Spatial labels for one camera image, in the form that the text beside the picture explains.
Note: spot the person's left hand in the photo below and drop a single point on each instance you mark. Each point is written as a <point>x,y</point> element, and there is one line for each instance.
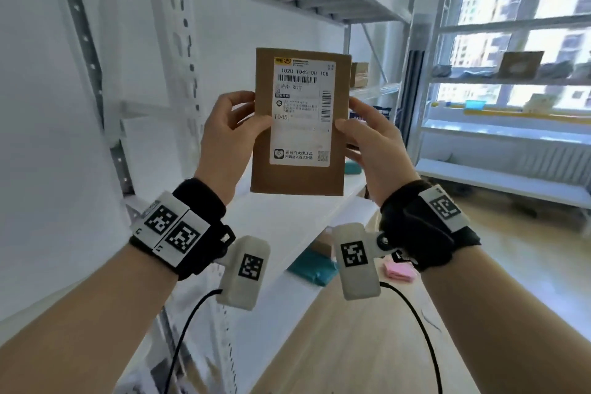
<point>226,149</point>

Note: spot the person's right hand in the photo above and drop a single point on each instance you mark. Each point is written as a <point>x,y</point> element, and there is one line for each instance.
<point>383,158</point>

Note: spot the person's left thumb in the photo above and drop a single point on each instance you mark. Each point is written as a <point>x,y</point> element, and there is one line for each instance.
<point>254,126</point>

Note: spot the person's right thumb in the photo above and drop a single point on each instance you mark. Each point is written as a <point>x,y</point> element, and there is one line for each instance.
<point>353,127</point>

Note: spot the brown cardboard envelope white label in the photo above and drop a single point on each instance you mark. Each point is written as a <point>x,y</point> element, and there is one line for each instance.
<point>295,167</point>

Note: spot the person's right forearm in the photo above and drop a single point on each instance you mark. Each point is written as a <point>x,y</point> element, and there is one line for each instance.
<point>508,329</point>

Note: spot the person's left forearm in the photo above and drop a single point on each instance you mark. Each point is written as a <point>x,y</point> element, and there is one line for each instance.
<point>106,329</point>

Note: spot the blue box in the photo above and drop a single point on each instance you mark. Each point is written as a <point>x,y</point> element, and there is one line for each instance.
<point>384,110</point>

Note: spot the small teal parcel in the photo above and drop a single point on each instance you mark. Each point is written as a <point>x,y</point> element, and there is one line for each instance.
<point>352,168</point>

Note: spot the small brown cardboard box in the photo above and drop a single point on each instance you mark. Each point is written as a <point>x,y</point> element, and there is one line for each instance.
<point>360,75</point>

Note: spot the grey parcel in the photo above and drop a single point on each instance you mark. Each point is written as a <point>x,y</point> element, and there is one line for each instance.
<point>442,71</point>
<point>558,70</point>

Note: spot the white metal shelf unit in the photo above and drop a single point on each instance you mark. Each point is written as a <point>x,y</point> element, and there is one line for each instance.
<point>175,38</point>

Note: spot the blue flat item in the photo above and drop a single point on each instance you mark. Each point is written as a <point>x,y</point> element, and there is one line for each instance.
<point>474,105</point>

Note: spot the white shelf unit by window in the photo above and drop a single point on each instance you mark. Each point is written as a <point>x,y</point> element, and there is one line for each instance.
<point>498,130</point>

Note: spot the teal plastic packet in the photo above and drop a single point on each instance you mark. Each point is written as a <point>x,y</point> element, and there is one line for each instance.
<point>314,271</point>

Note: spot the pink packet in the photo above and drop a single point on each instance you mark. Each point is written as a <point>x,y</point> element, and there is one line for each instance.
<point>399,271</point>

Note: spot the brown flat envelope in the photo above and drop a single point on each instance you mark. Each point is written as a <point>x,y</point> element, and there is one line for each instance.
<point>521,65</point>

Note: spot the pale parcel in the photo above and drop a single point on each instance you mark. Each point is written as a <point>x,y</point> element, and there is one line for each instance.
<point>539,103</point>

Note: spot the white radiator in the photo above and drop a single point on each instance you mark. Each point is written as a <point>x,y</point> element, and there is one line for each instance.
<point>554,165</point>

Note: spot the window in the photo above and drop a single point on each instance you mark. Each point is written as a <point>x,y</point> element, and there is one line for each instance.
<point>531,1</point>

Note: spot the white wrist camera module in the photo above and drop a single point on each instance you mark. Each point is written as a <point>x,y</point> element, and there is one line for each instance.
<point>355,264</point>
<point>244,273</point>

